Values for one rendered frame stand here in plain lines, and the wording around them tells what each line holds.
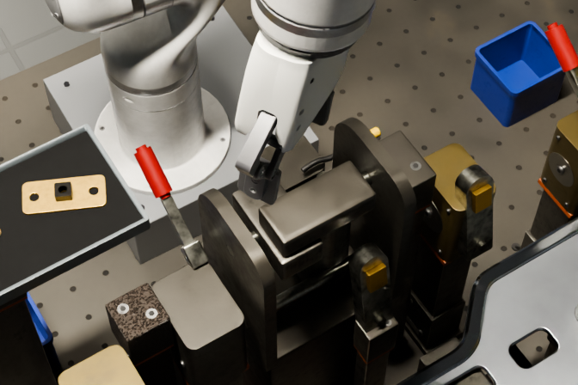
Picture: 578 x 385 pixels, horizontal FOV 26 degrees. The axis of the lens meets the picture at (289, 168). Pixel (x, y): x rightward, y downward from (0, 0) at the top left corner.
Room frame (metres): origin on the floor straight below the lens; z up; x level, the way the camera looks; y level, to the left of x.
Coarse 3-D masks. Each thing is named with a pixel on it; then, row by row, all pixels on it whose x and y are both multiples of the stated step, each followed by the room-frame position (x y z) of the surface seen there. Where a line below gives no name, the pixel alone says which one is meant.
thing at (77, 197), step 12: (48, 180) 0.69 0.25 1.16; (60, 180) 0.69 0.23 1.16; (72, 180) 0.69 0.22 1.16; (84, 180) 0.69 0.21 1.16; (96, 180) 0.69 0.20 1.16; (24, 192) 0.68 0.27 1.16; (36, 192) 0.68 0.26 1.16; (48, 192) 0.68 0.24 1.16; (60, 192) 0.67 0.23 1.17; (72, 192) 0.68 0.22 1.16; (84, 192) 0.68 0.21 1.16; (24, 204) 0.66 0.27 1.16; (36, 204) 0.66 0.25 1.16; (48, 204) 0.66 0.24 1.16; (60, 204) 0.66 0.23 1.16; (72, 204) 0.66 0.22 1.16; (84, 204) 0.66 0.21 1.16; (96, 204) 0.66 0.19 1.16
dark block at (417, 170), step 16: (384, 144) 0.76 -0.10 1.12; (400, 144) 0.76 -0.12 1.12; (400, 160) 0.74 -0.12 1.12; (416, 160) 0.74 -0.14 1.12; (416, 176) 0.72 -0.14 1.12; (432, 176) 0.72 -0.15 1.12; (416, 192) 0.71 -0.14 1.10; (432, 192) 0.72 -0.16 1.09; (416, 208) 0.71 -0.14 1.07; (416, 224) 0.72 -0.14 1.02; (416, 240) 0.72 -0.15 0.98; (416, 256) 0.73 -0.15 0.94; (400, 304) 0.72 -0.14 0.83; (400, 320) 0.72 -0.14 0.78; (400, 336) 0.72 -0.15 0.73
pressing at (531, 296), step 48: (576, 240) 0.71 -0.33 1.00; (480, 288) 0.65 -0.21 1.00; (528, 288) 0.65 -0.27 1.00; (576, 288) 0.65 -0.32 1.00; (480, 336) 0.59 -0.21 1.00; (528, 336) 0.60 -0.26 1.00; (576, 336) 0.59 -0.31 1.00; (432, 384) 0.54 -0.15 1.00; (528, 384) 0.54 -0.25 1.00; (576, 384) 0.54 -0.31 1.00
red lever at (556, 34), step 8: (552, 24) 0.91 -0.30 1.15; (560, 24) 0.92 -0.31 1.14; (544, 32) 0.91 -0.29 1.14; (552, 32) 0.90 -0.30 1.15; (560, 32) 0.90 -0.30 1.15; (552, 40) 0.89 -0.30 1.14; (560, 40) 0.89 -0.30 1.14; (568, 40) 0.89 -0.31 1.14; (552, 48) 0.89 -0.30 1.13; (560, 48) 0.89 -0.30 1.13; (568, 48) 0.88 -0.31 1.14; (560, 56) 0.88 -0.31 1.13; (568, 56) 0.88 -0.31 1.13; (576, 56) 0.88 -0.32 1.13; (560, 64) 0.88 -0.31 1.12; (568, 64) 0.87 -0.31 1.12; (576, 64) 0.87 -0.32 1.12; (568, 72) 0.87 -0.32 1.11; (576, 72) 0.87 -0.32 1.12; (576, 80) 0.86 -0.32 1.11; (576, 88) 0.85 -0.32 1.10
